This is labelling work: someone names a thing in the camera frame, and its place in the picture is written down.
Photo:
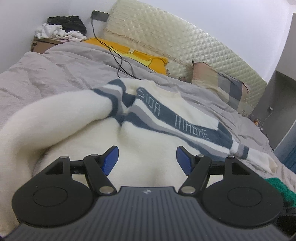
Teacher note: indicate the cream quilted headboard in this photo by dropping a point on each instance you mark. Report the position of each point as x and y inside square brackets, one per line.
[156, 32]

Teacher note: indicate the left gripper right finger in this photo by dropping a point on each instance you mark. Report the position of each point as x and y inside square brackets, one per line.
[196, 168]

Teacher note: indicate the small items on bedside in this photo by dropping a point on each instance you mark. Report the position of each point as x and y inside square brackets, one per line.
[259, 123]

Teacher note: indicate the cardboard box nightstand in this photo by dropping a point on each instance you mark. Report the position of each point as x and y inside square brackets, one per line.
[42, 45]

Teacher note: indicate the black clothes pile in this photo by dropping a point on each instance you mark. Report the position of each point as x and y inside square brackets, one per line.
[68, 23]

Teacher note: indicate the green garment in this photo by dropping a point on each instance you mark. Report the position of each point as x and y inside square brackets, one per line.
[289, 197]

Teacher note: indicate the yellow pillow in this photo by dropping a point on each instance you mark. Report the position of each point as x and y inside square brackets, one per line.
[157, 64]

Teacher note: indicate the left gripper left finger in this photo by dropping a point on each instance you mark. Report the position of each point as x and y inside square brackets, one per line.
[98, 167]

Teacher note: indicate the white charger with cable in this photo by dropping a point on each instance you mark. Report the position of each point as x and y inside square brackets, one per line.
[270, 112]

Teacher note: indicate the white clothes pile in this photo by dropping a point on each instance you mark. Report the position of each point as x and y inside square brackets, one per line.
[57, 32]

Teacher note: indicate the grey wardrobe cabinet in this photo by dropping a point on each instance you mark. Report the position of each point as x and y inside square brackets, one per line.
[280, 94]

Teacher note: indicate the plaid beige grey pillow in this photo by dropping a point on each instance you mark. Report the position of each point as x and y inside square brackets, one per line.
[229, 89]

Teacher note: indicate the white blue striped sweater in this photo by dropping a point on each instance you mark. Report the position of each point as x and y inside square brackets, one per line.
[146, 122]

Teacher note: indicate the grey bed duvet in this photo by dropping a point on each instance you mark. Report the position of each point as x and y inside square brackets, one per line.
[77, 66]

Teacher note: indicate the black wall socket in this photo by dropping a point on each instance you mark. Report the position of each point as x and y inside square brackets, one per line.
[99, 16]

